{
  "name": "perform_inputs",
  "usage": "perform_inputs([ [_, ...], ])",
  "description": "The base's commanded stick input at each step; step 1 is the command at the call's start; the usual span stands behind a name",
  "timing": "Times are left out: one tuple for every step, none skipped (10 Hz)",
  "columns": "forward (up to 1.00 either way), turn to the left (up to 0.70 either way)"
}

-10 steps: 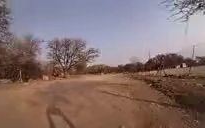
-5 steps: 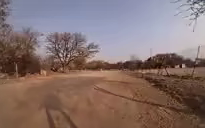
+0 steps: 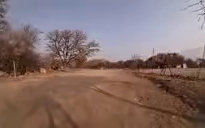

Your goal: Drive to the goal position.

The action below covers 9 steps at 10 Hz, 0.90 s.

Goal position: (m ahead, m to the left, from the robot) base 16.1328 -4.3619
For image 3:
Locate brown dirt road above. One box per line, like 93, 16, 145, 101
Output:
0, 68, 204, 128

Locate large bare tree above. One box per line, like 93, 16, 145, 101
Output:
45, 29, 101, 70

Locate pale boulder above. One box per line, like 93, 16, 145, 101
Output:
39, 67, 48, 75

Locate thin pale post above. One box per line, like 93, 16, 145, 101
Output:
11, 59, 18, 79

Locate dark earth verge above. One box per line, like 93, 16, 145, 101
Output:
125, 69, 205, 128

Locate distant row of trees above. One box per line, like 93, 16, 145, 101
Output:
85, 52, 205, 70

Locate utility pole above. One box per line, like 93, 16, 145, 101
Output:
151, 47, 156, 70

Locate bare overhanging branches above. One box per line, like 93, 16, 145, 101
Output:
182, 0, 205, 30

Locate bare brown bushes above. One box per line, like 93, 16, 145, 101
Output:
0, 23, 44, 76

